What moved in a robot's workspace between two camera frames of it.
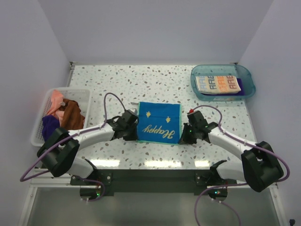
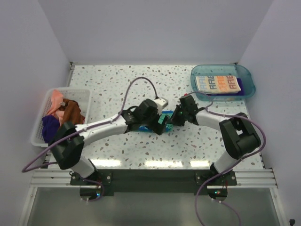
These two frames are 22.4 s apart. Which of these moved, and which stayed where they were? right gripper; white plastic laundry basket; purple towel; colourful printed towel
Moved: right gripper
Stayed: white plastic laundry basket; colourful printed towel; purple towel
